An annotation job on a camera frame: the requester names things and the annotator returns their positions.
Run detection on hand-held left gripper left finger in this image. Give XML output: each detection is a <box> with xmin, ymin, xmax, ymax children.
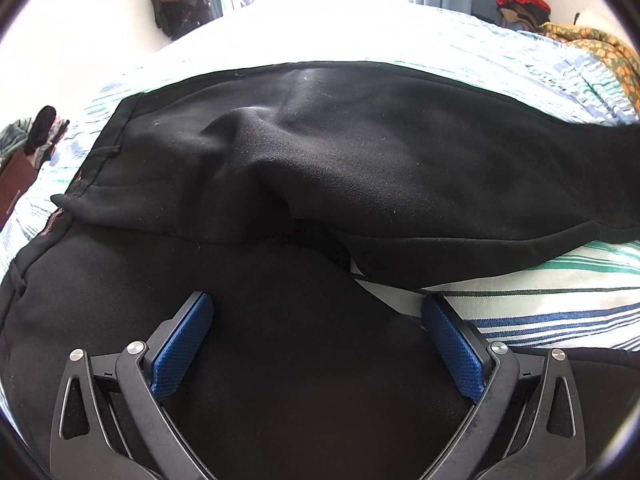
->
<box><xmin>49</xmin><ymin>291</ymin><xmax>215</xmax><ymax>480</ymax></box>

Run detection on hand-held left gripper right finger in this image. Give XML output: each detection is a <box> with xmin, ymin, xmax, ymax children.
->
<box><xmin>419</xmin><ymin>294</ymin><xmax>587</xmax><ymax>480</ymax></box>

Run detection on black pants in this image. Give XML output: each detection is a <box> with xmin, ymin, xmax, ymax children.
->
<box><xmin>0</xmin><ymin>61</ymin><xmax>640</xmax><ymax>480</ymax></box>

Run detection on striped bed sheet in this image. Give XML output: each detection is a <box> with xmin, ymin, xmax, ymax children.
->
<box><xmin>0</xmin><ymin>2</ymin><xmax>640</xmax><ymax>351</ymax></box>

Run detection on brown wooden furniture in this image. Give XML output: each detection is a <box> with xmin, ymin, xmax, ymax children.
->
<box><xmin>0</xmin><ymin>149</ymin><xmax>43</xmax><ymax>228</ymax></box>

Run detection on clothes heap on furniture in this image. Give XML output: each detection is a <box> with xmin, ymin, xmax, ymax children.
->
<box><xmin>0</xmin><ymin>105</ymin><xmax>71</xmax><ymax>167</ymax></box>

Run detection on orange floral blanket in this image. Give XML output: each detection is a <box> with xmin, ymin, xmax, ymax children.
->
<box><xmin>537</xmin><ymin>21</ymin><xmax>640</xmax><ymax>111</ymax></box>

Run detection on pile of folded clothes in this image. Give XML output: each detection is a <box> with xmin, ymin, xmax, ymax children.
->
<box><xmin>495</xmin><ymin>0</ymin><xmax>552</xmax><ymax>31</ymax></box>

